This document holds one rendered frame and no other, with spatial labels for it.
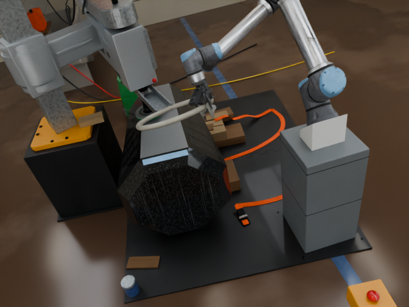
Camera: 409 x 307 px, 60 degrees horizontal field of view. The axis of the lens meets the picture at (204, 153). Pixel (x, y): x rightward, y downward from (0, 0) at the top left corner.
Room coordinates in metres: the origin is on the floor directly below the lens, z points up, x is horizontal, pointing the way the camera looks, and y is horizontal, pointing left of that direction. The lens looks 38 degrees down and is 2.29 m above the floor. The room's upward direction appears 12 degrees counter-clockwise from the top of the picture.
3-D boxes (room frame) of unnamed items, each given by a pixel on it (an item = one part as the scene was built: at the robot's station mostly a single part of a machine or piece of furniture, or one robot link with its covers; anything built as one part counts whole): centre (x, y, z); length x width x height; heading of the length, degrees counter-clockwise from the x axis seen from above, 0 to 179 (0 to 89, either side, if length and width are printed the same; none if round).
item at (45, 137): (2.67, 1.12, 0.76); 0.49 x 0.49 x 0.05; 1
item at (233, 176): (2.39, -0.19, 0.07); 0.30 x 0.12 x 0.12; 2
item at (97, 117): (2.63, 0.87, 0.81); 0.20 x 0.10 x 0.05; 99
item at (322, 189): (1.70, -0.74, 0.42); 0.50 x 0.50 x 0.85; 6
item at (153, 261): (1.69, 0.63, 0.02); 0.25 x 0.10 x 0.01; 78
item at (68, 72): (5.57, 1.73, 0.43); 1.30 x 0.62 x 0.86; 6
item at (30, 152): (2.67, 1.12, 0.37); 0.66 x 0.66 x 0.74; 1
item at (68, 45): (2.79, 0.96, 1.37); 0.74 x 0.34 x 0.25; 126
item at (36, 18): (5.43, 1.92, 0.99); 0.50 x 0.22 x 0.33; 6
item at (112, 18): (2.77, 0.48, 1.62); 0.96 x 0.25 x 0.17; 21
